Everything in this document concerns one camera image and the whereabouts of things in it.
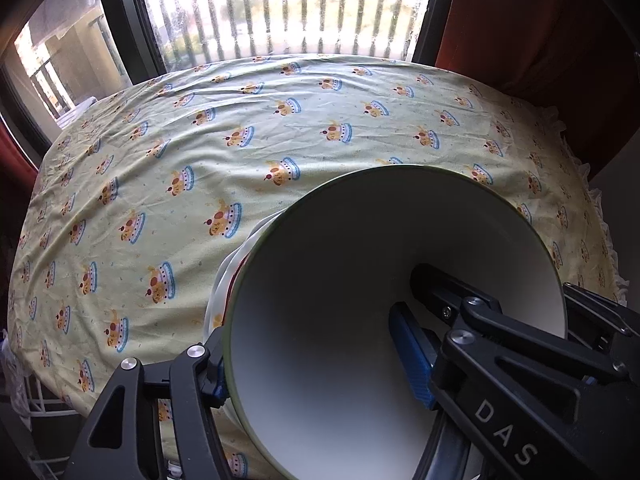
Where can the white air conditioner unit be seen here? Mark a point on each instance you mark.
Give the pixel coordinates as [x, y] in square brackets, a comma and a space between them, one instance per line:
[75, 112]

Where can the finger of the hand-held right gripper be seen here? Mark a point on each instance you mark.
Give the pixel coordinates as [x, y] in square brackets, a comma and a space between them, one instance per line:
[610, 317]
[450, 290]

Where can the dark window frame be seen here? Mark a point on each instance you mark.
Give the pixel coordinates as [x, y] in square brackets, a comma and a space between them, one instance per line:
[125, 20]

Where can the large scalloped floral plate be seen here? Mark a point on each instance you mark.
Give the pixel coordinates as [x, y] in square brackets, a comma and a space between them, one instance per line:
[215, 300]

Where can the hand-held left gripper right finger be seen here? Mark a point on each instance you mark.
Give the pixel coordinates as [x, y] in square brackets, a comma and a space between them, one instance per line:
[407, 350]

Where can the hanging white cloth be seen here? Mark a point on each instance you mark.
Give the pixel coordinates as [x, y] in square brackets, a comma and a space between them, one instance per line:
[65, 0]

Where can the yellow printed tablecloth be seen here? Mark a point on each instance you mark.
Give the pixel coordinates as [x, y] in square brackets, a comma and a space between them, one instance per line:
[175, 135]

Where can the floral ceramic bowl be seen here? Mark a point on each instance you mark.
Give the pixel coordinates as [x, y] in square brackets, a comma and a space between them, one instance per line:
[325, 360]

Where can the red curtain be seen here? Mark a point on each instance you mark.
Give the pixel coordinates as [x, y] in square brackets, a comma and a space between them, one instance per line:
[15, 165]
[525, 35]

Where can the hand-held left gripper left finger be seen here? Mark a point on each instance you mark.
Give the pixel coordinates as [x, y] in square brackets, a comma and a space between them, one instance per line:
[200, 375]

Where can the white plastic bag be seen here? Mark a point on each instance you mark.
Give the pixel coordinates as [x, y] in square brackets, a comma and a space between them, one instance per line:
[10, 370]

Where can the balcony railing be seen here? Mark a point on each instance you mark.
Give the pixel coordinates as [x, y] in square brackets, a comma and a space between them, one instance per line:
[231, 20]

